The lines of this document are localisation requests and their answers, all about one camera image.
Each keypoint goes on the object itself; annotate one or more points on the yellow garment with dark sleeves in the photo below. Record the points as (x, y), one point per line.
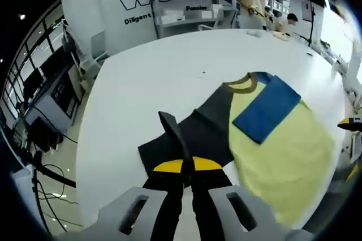
(282, 153)

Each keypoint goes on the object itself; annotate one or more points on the white office chair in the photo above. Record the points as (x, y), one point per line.
(217, 20)

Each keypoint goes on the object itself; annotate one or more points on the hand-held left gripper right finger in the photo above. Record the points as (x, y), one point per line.
(226, 212)

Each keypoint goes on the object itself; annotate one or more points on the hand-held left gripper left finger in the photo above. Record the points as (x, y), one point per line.
(135, 212)

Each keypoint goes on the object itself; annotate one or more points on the black tripod stand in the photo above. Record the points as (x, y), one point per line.
(312, 26)

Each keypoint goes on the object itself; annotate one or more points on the white cloth lump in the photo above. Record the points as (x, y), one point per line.
(254, 32)

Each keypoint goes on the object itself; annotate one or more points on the wall poster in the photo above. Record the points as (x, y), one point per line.
(306, 10)

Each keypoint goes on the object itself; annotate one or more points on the white flat storage box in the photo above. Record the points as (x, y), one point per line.
(173, 16)

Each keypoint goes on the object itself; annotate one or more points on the beige cloth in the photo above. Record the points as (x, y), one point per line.
(282, 36)

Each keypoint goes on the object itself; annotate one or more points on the black computer monitor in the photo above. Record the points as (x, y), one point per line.
(32, 81)

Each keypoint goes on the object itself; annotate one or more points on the white storage rack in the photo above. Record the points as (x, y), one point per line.
(280, 0)

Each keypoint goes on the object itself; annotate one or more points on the grey equipment cart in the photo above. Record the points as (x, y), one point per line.
(56, 99)

